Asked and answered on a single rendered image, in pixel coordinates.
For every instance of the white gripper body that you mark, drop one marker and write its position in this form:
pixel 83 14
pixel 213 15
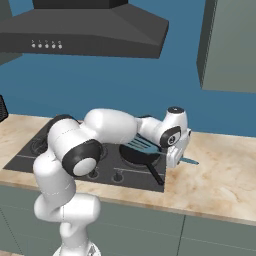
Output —
pixel 175 156

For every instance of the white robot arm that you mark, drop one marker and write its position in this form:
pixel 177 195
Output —
pixel 110 125

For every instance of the blue slotted spatula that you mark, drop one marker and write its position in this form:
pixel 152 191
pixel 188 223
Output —
pixel 143 145

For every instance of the black frying pan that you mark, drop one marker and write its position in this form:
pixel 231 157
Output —
pixel 136 158

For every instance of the dark hob knob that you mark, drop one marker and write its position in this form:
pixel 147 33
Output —
pixel 117 176
pixel 94 174

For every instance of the grey-green base cupboard front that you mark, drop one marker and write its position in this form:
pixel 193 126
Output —
pixel 140 230
pixel 16 216
pixel 220 238

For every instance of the dark grey range hood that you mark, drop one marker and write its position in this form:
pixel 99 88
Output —
pixel 100 30

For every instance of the dark grey hob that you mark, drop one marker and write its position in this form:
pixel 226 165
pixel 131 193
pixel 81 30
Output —
pixel 20 161

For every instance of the black ribbed object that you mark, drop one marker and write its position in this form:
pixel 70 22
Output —
pixel 2 108

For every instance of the grey-green wall cupboard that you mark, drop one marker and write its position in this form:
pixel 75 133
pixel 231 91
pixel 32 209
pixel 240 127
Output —
pixel 4 10
pixel 230 43

